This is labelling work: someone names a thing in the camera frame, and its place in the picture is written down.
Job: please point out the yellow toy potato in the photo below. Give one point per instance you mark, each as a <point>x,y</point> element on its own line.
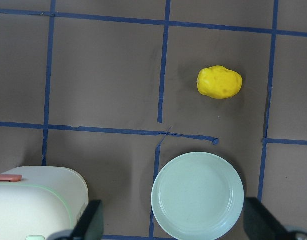
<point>218,82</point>

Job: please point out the white rice cooker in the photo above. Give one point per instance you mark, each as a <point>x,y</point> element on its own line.
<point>40,202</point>

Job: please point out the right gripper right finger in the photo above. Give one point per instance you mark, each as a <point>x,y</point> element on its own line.
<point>260,224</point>

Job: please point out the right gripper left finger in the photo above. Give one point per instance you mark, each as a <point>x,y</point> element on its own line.
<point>91,224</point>

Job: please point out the green plate near potato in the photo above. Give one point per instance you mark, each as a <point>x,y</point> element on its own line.
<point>197,196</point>

